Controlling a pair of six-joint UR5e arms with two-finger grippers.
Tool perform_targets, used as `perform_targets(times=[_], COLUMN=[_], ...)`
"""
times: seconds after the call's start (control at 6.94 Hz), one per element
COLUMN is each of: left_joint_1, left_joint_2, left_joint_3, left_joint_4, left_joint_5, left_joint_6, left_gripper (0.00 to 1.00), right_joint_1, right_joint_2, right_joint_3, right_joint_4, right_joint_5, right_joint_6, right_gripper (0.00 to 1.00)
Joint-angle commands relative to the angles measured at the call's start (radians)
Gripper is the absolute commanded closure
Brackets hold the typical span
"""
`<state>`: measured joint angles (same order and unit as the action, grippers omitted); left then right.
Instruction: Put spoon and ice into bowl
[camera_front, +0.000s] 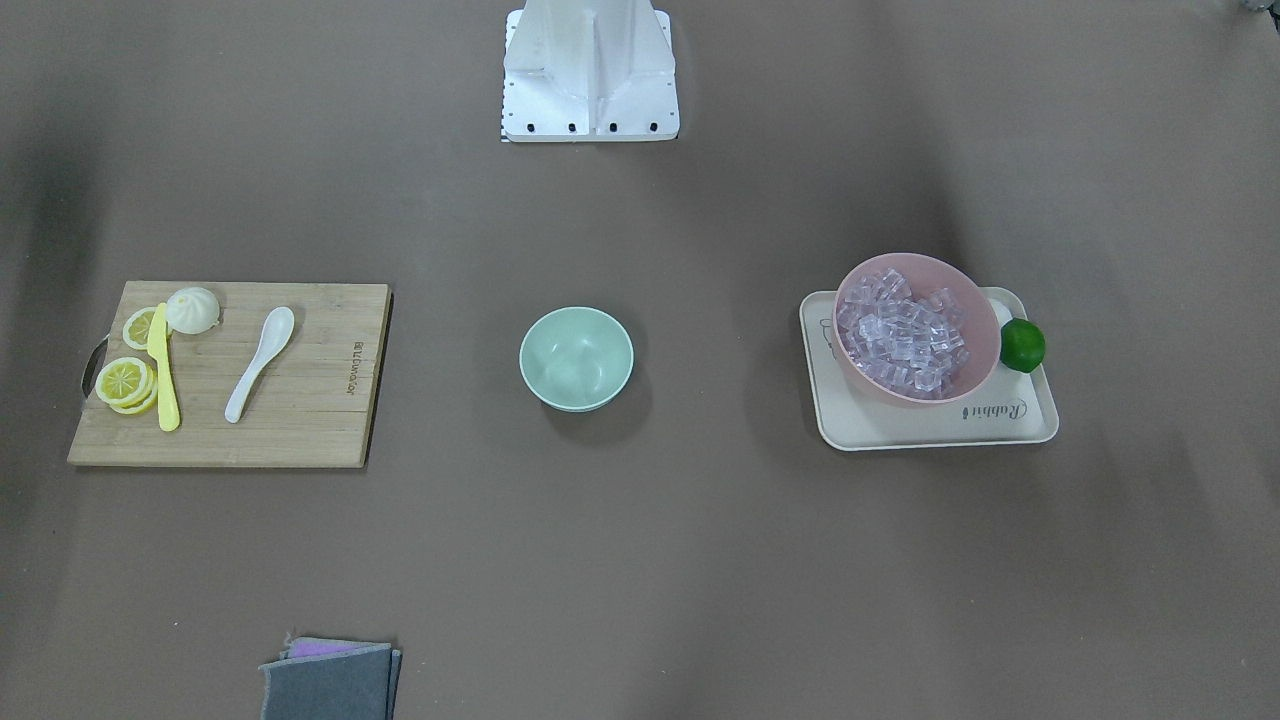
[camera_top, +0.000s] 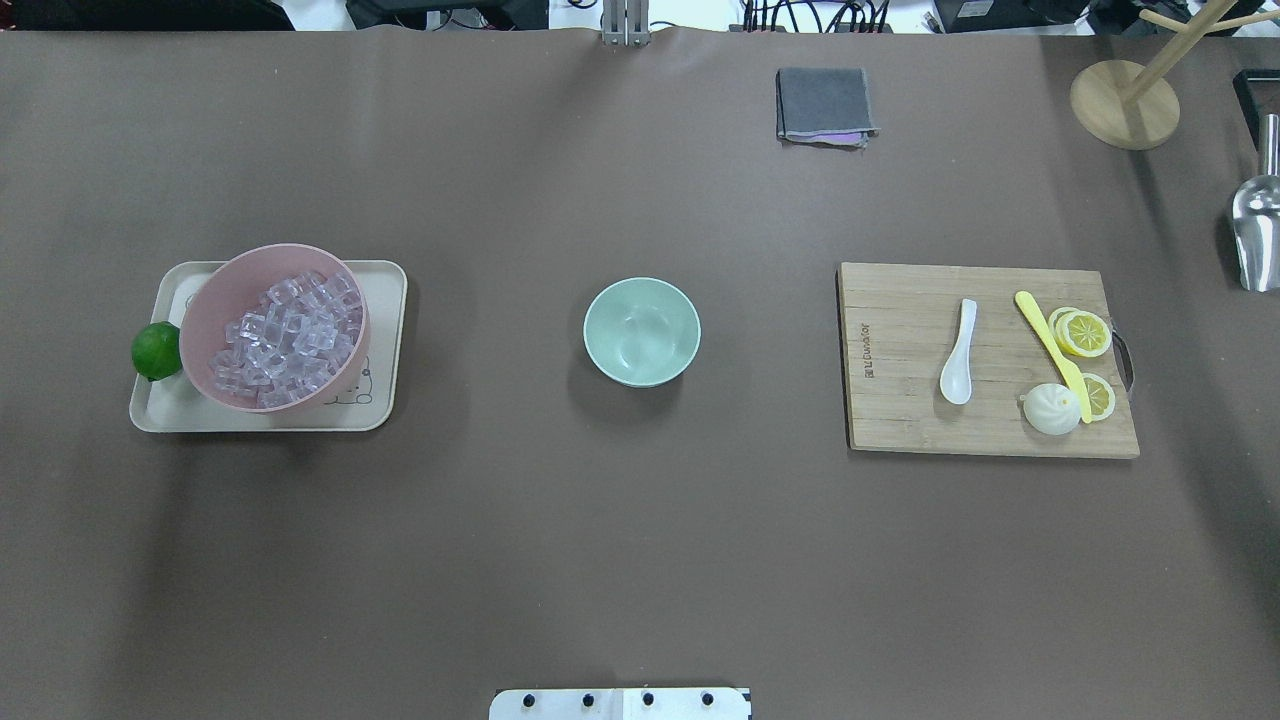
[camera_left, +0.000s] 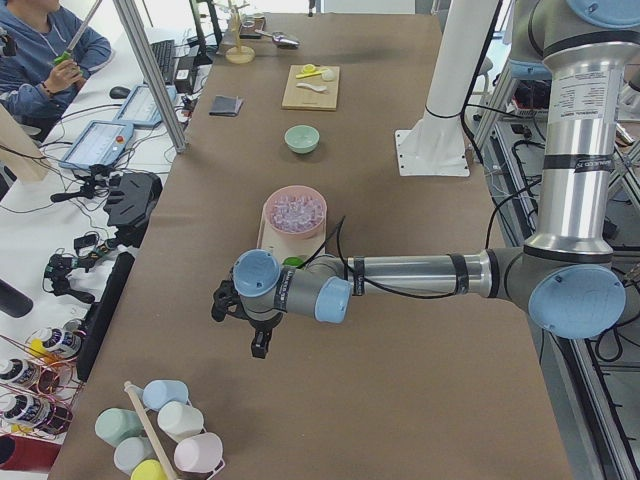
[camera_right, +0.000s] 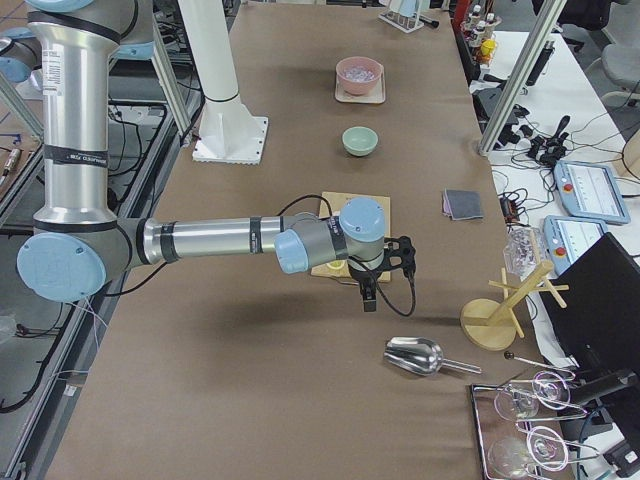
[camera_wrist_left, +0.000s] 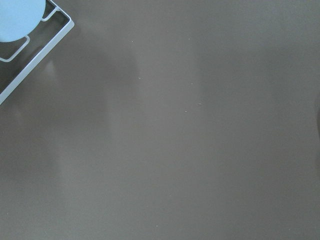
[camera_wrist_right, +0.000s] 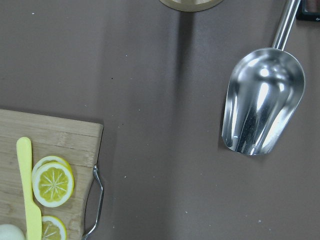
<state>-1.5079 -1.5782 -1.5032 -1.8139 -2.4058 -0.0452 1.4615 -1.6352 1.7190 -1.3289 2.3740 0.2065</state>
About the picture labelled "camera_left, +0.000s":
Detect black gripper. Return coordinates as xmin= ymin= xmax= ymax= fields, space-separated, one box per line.
xmin=211 ymin=279 xmax=276 ymax=359

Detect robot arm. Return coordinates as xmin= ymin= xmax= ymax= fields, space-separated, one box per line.
xmin=211 ymin=1 xmax=639 ymax=358

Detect pink bowl of ice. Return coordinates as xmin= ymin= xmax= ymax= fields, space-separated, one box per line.
xmin=263 ymin=185 xmax=327 ymax=239

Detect green ceramic bowl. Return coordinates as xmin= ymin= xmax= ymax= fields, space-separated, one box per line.
xmin=284 ymin=125 xmax=320 ymax=154

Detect metal ice scoop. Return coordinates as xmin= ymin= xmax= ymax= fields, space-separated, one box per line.
xmin=256 ymin=29 xmax=300 ymax=49

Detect green lime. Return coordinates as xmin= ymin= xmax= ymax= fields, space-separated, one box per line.
xmin=282 ymin=256 xmax=306 ymax=269

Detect cream serving tray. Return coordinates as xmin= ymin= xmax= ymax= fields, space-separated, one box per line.
xmin=257 ymin=204 xmax=326 ymax=262

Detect grey folded cloths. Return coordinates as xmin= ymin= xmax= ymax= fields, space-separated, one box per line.
xmin=209 ymin=95 xmax=244 ymax=117

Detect blue teach pendant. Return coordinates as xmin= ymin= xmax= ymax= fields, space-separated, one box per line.
xmin=59 ymin=120 xmax=134 ymax=170
xmin=113 ymin=84 xmax=162 ymax=129

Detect bamboo cutting board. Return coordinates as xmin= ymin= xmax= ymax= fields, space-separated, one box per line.
xmin=281 ymin=64 xmax=340 ymax=111

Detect yellow plastic knife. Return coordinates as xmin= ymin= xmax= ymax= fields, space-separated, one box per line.
xmin=295 ymin=70 xmax=325 ymax=79

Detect white round garlic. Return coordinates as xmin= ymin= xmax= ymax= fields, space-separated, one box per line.
xmin=321 ymin=69 xmax=336 ymax=82

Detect wooden mug tree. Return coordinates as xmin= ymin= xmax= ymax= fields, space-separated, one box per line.
xmin=225 ymin=1 xmax=255 ymax=65

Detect black keyboard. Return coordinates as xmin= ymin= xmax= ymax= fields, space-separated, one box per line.
xmin=150 ymin=39 xmax=176 ymax=85

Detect seated person in blue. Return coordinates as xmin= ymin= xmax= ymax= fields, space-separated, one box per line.
xmin=1 ymin=1 xmax=112 ymax=132

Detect aluminium frame post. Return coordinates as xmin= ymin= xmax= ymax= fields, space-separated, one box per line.
xmin=113 ymin=0 xmax=187 ymax=154

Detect copper wire bottle rack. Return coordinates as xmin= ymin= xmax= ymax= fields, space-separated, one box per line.
xmin=1 ymin=326 xmax=84 ymax=440

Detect white camera stand base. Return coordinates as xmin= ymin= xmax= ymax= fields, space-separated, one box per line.
xmin=396 ymin=1 xmax=474 ymax=177

